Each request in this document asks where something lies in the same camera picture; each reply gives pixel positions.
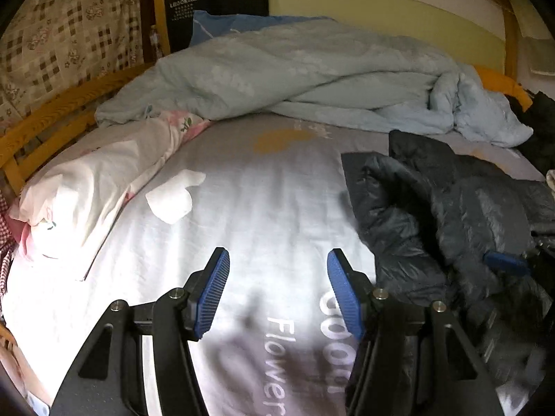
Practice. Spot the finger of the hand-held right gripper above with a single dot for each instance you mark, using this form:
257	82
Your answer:
505	262

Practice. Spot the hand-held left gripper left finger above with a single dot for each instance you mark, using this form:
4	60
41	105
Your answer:
212	288

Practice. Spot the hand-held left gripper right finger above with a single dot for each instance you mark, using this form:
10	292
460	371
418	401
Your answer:
344	288

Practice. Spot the black puffer jacket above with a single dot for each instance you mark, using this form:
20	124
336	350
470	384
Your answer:
433	208

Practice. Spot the grey printed bed sheet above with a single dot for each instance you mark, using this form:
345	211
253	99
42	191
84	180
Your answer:
260	208

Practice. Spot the white garment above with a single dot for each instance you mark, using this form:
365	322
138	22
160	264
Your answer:
551	180

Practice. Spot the pink floral white pillow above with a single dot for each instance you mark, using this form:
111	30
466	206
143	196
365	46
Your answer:
95	173

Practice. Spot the orange cloth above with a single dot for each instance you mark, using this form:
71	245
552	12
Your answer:
498	80

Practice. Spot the red checked cloth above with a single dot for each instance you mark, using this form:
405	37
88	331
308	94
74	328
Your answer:
5	234

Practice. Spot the light blue quilt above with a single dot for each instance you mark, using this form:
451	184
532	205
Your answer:
303	69

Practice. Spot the blue pillow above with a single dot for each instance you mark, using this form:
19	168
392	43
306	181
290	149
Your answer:
225	28

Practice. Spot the checked floral cloth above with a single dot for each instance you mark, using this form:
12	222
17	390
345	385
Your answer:
65	21

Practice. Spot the beige wall box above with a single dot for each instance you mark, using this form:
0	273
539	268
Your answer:
542	56

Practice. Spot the wooden bed frame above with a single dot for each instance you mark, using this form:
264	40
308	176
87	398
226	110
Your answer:
65	95

